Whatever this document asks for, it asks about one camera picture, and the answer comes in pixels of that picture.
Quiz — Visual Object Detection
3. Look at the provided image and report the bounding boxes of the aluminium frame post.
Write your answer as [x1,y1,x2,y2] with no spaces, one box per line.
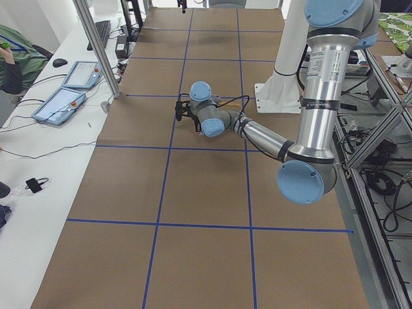
[73,0,120,98]

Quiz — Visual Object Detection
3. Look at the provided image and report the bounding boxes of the white base towel rack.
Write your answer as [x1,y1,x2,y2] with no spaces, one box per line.
[195,98,240,138]

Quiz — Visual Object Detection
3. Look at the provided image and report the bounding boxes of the upper blue teach pendant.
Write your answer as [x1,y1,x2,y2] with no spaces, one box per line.
[62,61,101,90]

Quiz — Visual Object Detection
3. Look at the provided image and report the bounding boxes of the person in green jacket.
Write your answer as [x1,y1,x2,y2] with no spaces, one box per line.
[1,25,48,95]

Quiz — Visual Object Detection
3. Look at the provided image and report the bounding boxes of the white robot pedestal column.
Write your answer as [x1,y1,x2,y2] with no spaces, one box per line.
[255,0,308,113]

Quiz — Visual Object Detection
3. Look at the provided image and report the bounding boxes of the black computer mouse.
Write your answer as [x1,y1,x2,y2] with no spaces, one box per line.
[52,58,68,68]

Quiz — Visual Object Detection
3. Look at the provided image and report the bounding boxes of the black power adapter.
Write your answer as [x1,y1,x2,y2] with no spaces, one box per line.
[115,35,129,59]

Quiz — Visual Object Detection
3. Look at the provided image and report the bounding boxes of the small black device with cable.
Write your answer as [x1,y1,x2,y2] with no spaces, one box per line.
[25,177,50,194]

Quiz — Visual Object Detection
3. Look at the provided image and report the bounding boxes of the black keyboard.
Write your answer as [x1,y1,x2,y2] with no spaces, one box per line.
[95,20,111,48]

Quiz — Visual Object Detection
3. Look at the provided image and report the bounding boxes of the white plastic basket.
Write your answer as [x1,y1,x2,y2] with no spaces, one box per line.
[346,63,370,77]

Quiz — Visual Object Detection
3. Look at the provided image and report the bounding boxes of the lower blue teach pendant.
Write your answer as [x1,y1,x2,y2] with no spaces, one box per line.
[31,87,86,126]

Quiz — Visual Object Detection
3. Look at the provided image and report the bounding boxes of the blue teach pendant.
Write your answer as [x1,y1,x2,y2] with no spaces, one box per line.
[31,87,86,126]
[62,61,101,90]

